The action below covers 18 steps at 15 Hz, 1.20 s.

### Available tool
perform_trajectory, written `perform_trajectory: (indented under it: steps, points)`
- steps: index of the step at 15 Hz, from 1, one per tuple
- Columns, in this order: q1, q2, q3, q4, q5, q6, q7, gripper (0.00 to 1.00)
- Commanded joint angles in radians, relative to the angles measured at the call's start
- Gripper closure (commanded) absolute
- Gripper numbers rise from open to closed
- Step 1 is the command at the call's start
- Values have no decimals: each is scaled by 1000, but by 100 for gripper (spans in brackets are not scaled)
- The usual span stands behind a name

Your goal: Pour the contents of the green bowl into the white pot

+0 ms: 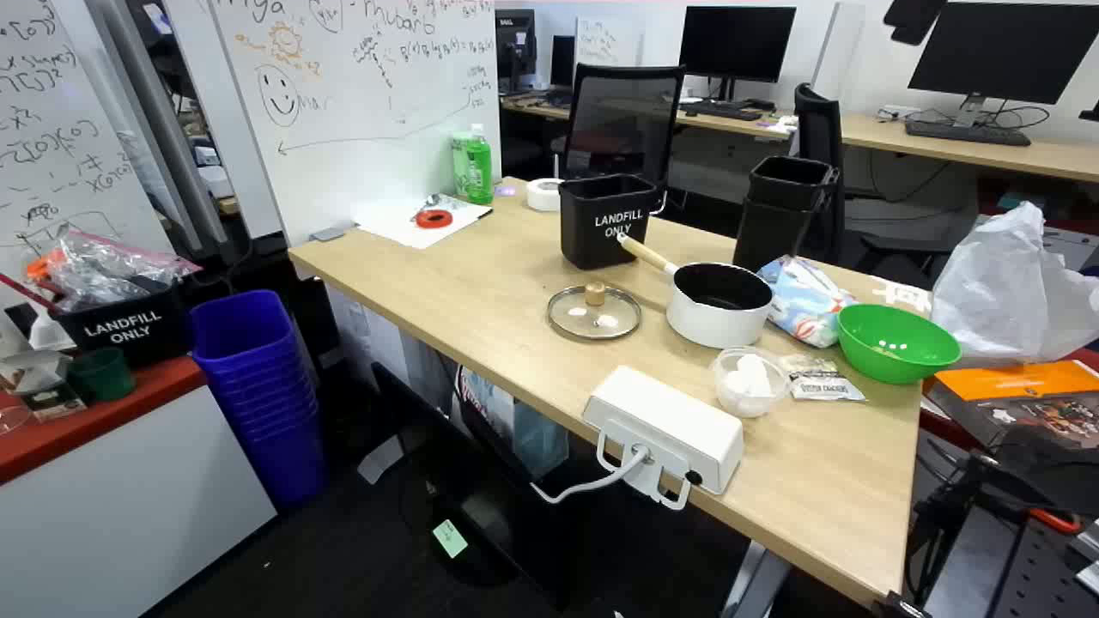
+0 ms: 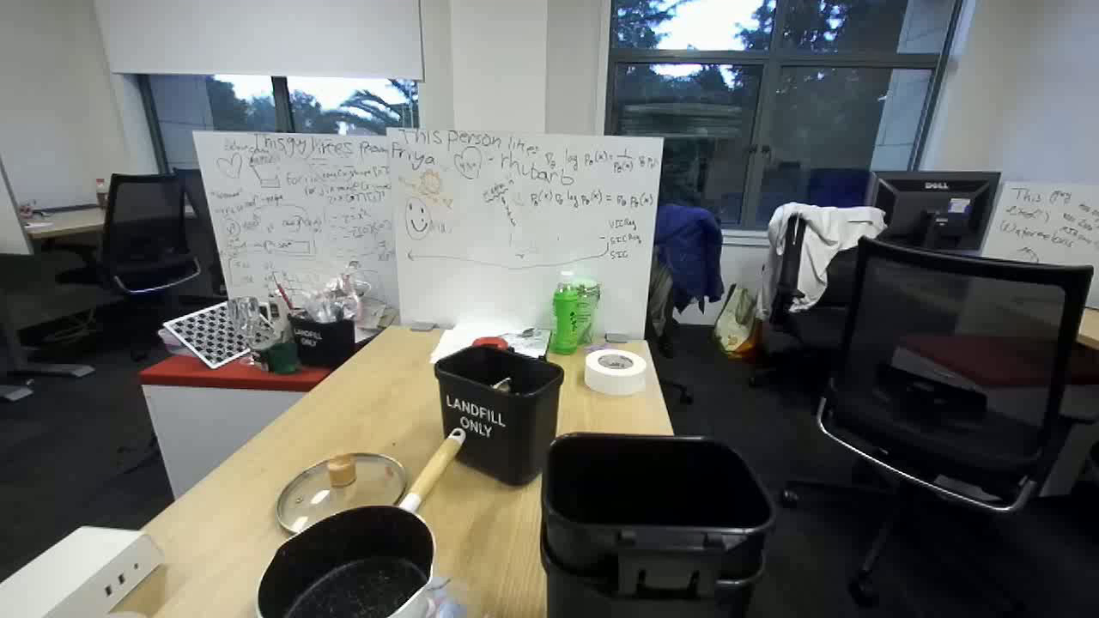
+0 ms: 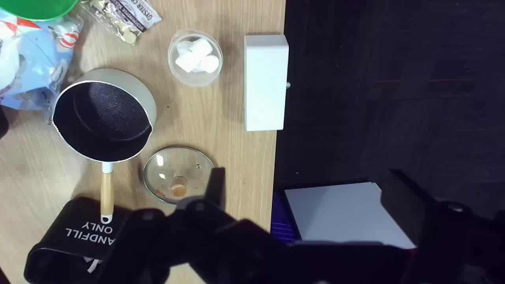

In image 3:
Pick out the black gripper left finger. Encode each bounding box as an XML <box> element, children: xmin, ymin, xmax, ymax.
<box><xmin>175</xmin><ymin>166</ymin><xmax>281</xmax><ymax>284</ymax></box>

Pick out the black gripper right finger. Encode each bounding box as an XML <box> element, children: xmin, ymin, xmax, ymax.
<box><xmin>385</xmin><ymin>169</ymin><xmax>505</xmax><ymax>284</ymax></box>

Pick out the clear cup with white marshmallows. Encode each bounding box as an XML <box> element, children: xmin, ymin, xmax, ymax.
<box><xmin>166</xmin><ymin>29</ymin><xmax>224</xmax><ymax>89</ymax></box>

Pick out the white cabinet with red top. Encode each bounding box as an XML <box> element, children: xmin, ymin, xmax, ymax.
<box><xmin>283</xmin><ymin>180</ymin><xmax>417</xmax><ymax>251</ymax></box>

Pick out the blue and white plastic bag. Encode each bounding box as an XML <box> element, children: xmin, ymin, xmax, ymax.
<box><xmin>0</xmin><ymin>10</ymin><xmax>87</xmax><ymax>114</ymax></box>

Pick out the small black landfill bin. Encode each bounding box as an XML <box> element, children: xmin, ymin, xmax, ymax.
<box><xmin>22</xmin><ymin>196</ymin><xmax>178</xmax><ymax>284</ymax></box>

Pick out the small clear snack packet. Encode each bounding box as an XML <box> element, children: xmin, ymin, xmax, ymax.
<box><xmin>85</xmin><ymin>0</ymin><xmax>163</xmax><ymax>48</ymax></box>

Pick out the white pot with wooden handle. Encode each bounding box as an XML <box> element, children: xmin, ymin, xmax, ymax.
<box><xmin>51</xmin><ymin>67</ymin><xmax>158</xmax><ymax>226</ymax></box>

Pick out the glass pot lid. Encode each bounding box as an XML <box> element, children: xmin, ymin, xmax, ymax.
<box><xmin>141</xmin><ymin>146</ymin><xmax>218</xmax><ymax>206</ymax></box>

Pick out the white power box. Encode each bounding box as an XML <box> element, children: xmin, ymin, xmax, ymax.
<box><xmin>243</xmin><ymin>34</ymin><xmax>292</xmax><ymax>133</ymax></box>

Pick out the green plastic bowl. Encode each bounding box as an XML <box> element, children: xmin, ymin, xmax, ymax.
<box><xmin>0</xmin><ymin>0</ymin><xmax>81</xmax><ymax>24</ymax></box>

